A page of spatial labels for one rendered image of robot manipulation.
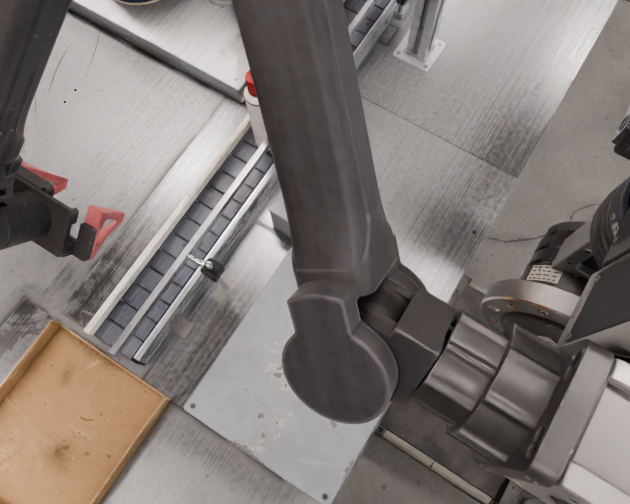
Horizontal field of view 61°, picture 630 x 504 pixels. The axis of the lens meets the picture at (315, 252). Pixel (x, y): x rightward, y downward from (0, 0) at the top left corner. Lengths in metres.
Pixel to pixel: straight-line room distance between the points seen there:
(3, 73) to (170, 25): 0.83
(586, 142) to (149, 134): 1.65
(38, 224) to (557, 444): 0.56
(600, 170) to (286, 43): 2.02
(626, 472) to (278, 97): 0.28
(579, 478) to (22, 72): 0.47
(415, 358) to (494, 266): 1.65
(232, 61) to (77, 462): 0.82
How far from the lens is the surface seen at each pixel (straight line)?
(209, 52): 1.23
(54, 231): 0.69
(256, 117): 0.98
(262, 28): 0.32
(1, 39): 0.47
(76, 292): 1.13
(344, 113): 0.32
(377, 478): 1.83
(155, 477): 1.04
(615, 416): 0.36
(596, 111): 2.40
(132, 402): 1.05
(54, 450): 1.10
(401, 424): 1.59
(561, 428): 0.34
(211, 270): 0.90
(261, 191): 1.05
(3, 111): 0.52
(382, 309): 0.36
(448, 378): 0.35
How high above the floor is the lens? 1.82
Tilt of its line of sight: 72 degrees down
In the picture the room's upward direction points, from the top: 4 degrees counter-clockwise
